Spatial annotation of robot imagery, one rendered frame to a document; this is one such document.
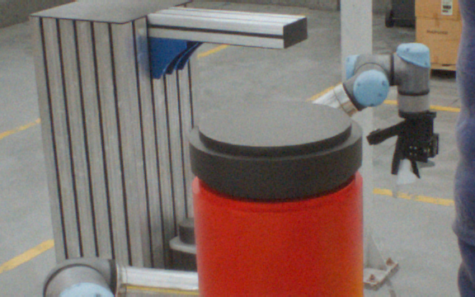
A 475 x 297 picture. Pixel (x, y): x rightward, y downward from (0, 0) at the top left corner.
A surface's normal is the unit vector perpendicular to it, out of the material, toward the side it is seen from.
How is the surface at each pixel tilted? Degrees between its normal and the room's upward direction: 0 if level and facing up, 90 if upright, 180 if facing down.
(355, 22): 90
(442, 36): 89
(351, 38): 90
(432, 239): 0
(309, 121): 0
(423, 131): 90
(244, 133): 0
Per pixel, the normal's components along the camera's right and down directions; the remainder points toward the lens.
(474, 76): -0.83, 0.22
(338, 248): 0.58, 0.23
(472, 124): -0.89, -0.10
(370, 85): -0.10, 0.33
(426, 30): -0.53, 0.23
